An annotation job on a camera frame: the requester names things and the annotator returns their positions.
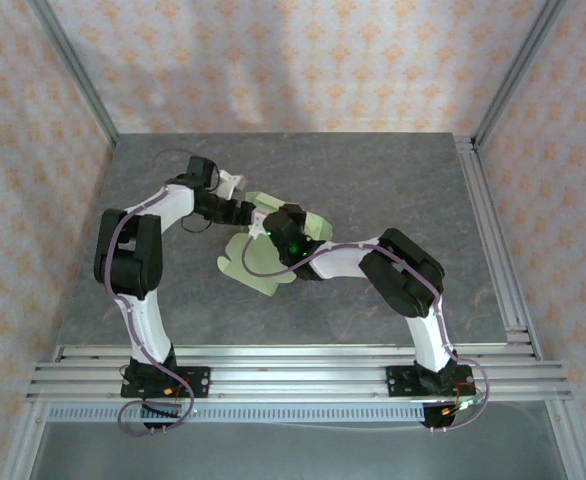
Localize light green paper box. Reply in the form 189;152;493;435
216;191;335;297

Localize thin black camera cable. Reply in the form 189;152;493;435
178;214;213;235

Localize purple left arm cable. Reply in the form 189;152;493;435
103;149;209;437

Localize aluminium mounting rail beam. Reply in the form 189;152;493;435
25;342;574;404

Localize aluminium frame post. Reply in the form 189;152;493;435
26;0;120;147
471;0;570;147

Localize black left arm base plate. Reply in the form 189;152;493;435
120;364;211;400

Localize slotted grey cable duct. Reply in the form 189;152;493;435
47;402;427;425

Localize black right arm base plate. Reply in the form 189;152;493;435
384;364;476;400

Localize aluminium side rail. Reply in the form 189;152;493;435
453;133;544;362

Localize small circuit board with wires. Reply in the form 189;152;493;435
440;392;490;419

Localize aluminium frame leg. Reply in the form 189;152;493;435
2;399;49;480
545;399;584;480

